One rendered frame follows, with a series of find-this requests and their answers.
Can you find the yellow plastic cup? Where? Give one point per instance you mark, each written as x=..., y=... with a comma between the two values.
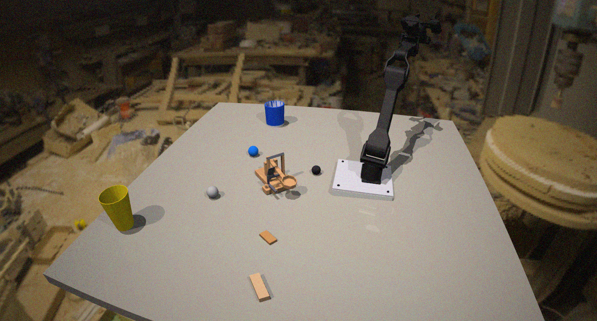
x=116, y=203

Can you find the blue ball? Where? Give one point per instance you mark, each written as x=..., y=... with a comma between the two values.
x=253, y=150

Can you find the blue cup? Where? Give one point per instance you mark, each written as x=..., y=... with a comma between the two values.
x=274, y=111

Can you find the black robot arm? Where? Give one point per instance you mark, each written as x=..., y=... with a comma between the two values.
x=378, y=143

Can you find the tan rectangular block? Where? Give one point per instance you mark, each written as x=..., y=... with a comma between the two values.
x=259, y=287

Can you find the orange flat block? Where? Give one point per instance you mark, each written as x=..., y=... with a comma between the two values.
x=265, y=235

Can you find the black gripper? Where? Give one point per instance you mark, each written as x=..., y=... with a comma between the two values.
x=434, y=25

